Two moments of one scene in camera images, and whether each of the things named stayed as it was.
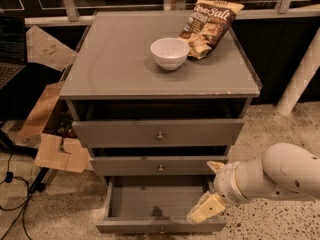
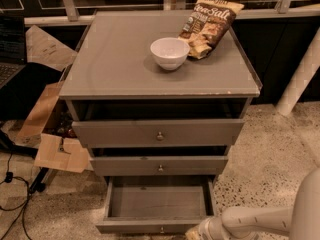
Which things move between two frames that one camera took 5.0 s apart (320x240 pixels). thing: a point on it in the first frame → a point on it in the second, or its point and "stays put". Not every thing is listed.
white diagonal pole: x=300 y=78 stays put
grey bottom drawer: x=155 y=206 stays put
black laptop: x=12 y=47 stays put
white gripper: x=224 y=182 → x=206 y=230
